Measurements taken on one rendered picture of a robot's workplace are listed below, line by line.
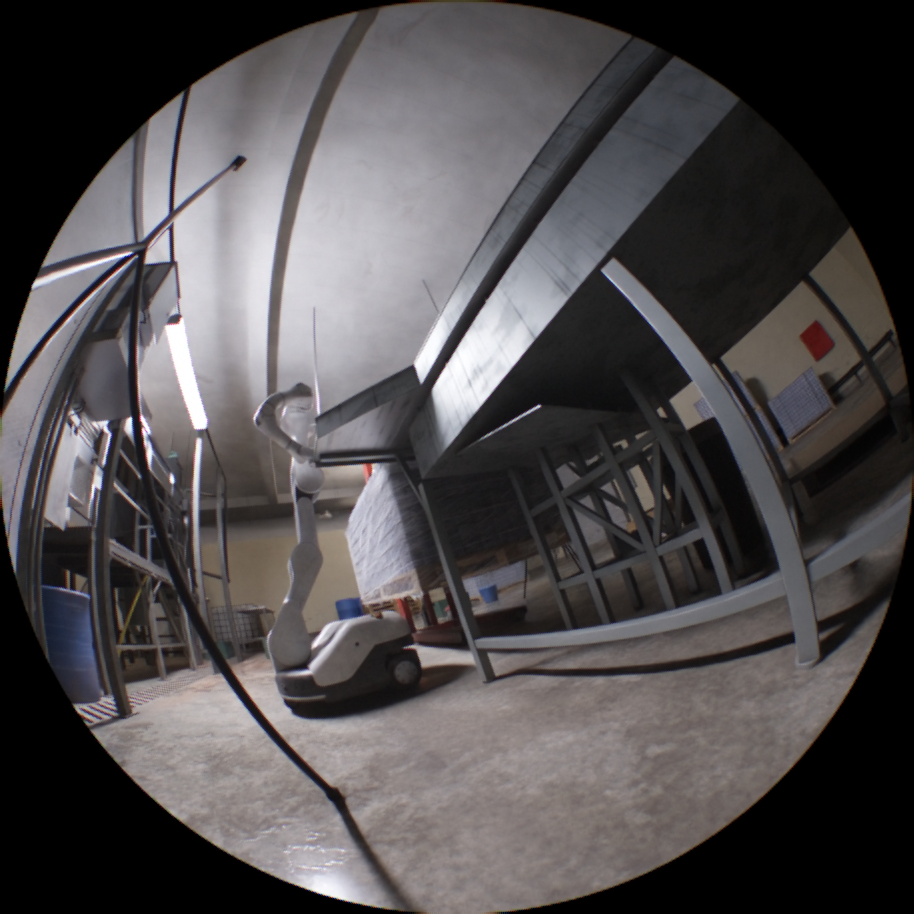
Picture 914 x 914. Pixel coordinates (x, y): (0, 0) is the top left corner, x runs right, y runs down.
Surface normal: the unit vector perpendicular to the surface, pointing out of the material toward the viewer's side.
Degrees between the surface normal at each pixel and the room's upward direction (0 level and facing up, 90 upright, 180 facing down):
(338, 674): 90
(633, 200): 90
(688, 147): 90
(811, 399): 91
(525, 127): 180
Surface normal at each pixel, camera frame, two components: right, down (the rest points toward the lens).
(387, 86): 0.31, 0.87
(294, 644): 0.53, -0.50
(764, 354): -0.85, 0.06
